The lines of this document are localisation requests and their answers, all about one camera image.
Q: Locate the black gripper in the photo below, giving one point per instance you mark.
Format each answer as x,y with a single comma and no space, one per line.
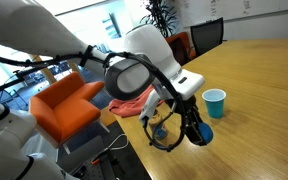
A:
190,117

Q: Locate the blue bottle lid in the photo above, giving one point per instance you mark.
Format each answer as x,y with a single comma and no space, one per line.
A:
206,132

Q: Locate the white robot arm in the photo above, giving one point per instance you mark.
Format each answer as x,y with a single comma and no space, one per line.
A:
27,26

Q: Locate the far blue paper cup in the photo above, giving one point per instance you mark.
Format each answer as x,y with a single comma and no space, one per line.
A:
214,99

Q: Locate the orange cloth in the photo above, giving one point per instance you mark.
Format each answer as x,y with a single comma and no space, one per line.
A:
131,107

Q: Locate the black chair table end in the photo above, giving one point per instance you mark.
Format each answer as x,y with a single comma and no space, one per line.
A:
207,36

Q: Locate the potted plant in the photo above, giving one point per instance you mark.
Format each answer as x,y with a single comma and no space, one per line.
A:
161,15

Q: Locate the orange armchair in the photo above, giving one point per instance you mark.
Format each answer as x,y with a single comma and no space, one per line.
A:
63,109

